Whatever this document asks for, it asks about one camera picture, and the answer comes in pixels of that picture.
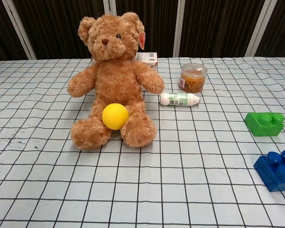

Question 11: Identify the brown plush teddy bear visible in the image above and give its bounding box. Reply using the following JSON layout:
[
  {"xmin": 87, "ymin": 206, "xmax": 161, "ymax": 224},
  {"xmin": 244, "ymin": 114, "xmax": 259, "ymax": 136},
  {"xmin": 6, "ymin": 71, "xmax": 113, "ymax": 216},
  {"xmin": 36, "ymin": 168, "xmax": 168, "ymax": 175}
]
[{"xmin": 67, "ymin": 13, "xmax": 166, "ymax": 151}]

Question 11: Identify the yellow ball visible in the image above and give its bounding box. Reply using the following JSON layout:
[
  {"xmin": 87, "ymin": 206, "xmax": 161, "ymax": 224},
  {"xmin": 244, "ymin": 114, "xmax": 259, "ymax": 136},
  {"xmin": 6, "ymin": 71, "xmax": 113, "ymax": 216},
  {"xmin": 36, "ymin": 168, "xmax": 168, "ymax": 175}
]
[{"xmin": 102, "ymin": 103, "xmax": 130, "ymax": 131}]

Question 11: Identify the small white plastic bottle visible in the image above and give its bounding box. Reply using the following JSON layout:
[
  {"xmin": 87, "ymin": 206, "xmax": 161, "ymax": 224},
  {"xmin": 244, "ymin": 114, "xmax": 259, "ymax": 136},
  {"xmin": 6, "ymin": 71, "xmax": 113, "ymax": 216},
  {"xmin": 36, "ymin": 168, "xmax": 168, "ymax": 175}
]
[{"xmin": 159, "ymin": 92, "xmax": 201, "ymax": 106}]

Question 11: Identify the white cardboard box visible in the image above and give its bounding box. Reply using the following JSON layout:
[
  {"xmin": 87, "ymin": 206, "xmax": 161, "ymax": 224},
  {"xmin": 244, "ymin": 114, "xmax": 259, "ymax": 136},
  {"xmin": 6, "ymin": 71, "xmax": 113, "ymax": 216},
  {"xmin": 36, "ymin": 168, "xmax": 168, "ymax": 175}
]
[{"xmin": 90, "ymin": 52, "xmax": 159, "ymax": 74}]

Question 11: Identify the clear jar of rubber bands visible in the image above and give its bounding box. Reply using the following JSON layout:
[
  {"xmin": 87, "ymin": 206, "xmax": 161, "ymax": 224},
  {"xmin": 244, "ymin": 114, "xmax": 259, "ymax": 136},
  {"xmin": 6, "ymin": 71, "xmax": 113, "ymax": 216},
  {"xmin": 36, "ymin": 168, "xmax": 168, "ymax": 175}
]
[{"xmin": 179, "ymin": 63, "xmax": 208, "ymax": 93}]

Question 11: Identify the white checkered tablecloth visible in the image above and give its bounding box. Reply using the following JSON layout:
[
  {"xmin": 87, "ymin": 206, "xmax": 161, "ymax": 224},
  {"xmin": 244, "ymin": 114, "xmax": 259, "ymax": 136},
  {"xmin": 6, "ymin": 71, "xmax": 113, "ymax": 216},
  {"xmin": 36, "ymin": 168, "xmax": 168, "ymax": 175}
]
[{"xmin": 0, "ymin": 56, "xmax": 285, "ymax": 228}]

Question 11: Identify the red heart hang tag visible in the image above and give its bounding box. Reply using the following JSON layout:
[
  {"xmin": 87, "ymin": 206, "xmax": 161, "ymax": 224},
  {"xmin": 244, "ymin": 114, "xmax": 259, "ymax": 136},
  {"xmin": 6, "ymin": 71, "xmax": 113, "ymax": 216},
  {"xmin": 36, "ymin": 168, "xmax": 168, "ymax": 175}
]
[{"xmin": 138, "ymin": 30, "xmax": 147, "ymax": 51}]

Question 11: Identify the dark folding screen with frames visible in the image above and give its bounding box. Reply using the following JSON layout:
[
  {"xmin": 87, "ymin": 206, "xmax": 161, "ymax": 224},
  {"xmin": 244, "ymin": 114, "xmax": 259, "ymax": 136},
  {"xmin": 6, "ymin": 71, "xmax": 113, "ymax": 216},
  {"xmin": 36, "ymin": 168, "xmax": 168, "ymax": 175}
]
[{"xmin": 0, "ymin": 0, "xmax": 285, "ymax": 62}]

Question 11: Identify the green toy building block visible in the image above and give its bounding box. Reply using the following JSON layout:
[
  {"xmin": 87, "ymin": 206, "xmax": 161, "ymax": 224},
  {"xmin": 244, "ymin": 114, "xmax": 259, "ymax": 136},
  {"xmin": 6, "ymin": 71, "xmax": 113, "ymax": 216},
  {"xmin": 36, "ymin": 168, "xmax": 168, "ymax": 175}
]
[{"xmin": 244, "ymin": 112, "xmax": 285, "ymax": 137}]

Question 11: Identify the blue toy building block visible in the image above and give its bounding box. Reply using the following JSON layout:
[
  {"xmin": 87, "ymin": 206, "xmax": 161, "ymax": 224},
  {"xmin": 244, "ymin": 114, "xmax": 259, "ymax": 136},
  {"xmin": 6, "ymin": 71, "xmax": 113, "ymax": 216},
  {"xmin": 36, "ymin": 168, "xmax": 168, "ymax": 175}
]
[{"xmin": 253, "ymin": 150, "xmax": 285, "ymax": 192}]

